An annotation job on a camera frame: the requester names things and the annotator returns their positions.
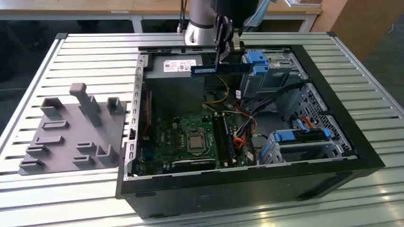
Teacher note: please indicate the black RAM slot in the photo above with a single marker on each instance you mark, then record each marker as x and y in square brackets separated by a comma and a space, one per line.
[217, 139]

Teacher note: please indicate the wooden desk white frame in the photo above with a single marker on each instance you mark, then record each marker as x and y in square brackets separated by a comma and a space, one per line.
[94, 11]

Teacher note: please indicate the installed dark RAM stick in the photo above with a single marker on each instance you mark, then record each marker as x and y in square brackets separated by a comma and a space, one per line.
[229, 142]

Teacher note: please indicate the grey plastic parts rack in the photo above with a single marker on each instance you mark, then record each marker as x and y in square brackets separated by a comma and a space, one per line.
[74, 137]

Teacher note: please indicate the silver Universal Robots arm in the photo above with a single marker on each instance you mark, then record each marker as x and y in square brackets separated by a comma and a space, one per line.
[198, 16]

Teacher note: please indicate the metal drive cage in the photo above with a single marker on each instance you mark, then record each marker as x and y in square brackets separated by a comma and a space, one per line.
[277, 80]

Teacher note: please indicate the blue drive carrier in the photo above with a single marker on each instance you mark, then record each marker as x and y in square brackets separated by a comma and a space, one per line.
[260, 69]
[257, 56]

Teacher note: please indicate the grey power supply unit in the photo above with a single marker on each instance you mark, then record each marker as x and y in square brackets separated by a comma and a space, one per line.
[176, 68]

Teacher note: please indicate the blue RAM stick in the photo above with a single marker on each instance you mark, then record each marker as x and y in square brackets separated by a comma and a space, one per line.
[233, 69]

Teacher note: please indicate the black open PC case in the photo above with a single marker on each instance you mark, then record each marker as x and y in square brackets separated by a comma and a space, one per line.
[220, 196]

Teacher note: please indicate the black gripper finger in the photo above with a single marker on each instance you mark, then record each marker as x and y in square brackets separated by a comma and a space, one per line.
[217, 42]
[228, 42]

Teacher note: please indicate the green motherboard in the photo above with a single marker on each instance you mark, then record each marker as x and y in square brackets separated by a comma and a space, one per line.
[176, 132]

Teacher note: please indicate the wooden cabinet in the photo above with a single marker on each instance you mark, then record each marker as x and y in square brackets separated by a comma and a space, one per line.
[362, 26]

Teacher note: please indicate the metal disk bay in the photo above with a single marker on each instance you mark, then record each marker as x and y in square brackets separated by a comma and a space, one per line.
[302, 151]

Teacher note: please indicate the hard disk in blue carrier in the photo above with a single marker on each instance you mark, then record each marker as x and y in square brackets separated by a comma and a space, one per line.
[300, 136]

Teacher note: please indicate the silver CPU in socket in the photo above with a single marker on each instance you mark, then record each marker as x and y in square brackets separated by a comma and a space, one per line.
[194, 144]

